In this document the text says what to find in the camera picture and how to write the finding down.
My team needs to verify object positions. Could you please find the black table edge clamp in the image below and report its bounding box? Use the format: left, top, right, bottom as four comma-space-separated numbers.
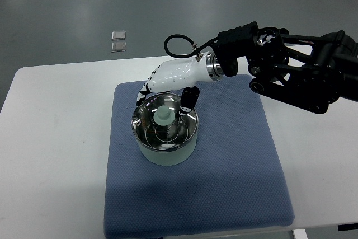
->
337, 223, 358, 231

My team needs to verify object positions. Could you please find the wire steaming rack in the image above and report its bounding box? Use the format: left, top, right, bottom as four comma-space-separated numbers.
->
144, 121, 190, 149

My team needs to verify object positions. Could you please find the glass lid with green knob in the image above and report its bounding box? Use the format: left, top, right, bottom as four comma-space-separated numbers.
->
131, 93, 199, 150

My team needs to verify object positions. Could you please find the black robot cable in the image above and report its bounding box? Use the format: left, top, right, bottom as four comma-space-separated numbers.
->
163, 34, 222, 61

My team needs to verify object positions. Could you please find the green pot with steel interior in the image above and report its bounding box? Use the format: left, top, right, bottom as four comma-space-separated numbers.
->
131, 93, 199, 166

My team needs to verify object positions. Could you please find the blue quilted mat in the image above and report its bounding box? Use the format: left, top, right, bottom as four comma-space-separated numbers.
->
104, 74, 294, 238

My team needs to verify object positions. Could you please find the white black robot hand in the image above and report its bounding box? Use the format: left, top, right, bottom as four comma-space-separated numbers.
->
136, 52, 224, 117

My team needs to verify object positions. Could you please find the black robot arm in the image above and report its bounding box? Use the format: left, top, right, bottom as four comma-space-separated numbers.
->
211, 22, 357, 114

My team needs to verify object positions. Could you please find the upper silver floor plate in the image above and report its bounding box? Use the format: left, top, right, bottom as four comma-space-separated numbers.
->
111, 30, 126, 40

